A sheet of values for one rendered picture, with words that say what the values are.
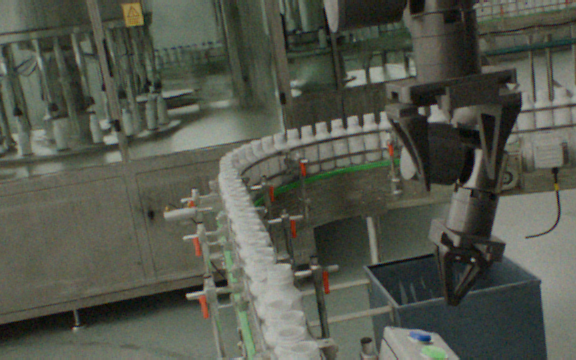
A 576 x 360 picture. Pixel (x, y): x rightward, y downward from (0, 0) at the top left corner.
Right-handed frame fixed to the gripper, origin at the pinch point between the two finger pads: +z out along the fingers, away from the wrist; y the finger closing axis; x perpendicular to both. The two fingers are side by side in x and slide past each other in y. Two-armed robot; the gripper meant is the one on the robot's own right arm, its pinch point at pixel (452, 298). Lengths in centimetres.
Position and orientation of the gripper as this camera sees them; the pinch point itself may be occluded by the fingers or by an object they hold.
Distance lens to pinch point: 108.5
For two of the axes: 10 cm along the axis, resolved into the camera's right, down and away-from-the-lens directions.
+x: 9.7, 1.5, 2.0
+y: 1.6, 2.1, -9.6
